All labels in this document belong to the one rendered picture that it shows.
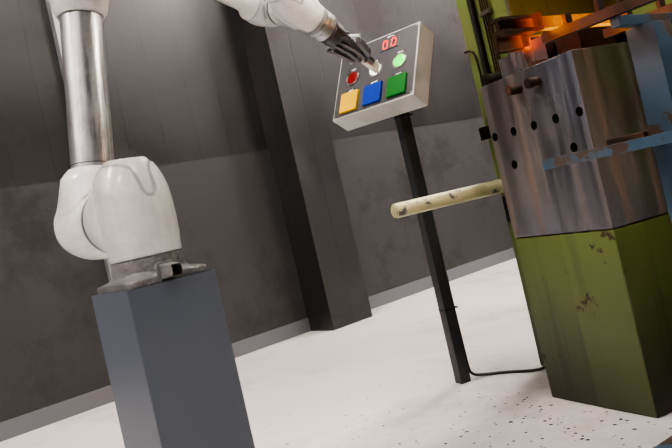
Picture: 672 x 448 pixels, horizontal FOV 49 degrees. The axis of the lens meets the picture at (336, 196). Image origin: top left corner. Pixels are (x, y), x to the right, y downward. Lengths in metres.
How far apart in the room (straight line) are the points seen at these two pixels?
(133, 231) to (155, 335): 0.22
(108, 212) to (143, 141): 2.45
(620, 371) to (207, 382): 1.04
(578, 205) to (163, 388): 1.10
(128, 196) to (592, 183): 1.10
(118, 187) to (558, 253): 1.15
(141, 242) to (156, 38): 2.75
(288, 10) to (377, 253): 2.92
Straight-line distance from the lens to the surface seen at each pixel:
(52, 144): 3.84
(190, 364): 1.56
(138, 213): 1.56
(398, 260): 4.89
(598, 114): 1.92
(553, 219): 2.04
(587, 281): 2.01
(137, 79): 4.10
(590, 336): 2.06
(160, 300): 1.53
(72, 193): 1.76
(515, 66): 2.15
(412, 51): 2.41
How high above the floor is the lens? 0.67
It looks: 1 degrees up
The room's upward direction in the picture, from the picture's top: 13 degrees counter-clockwise
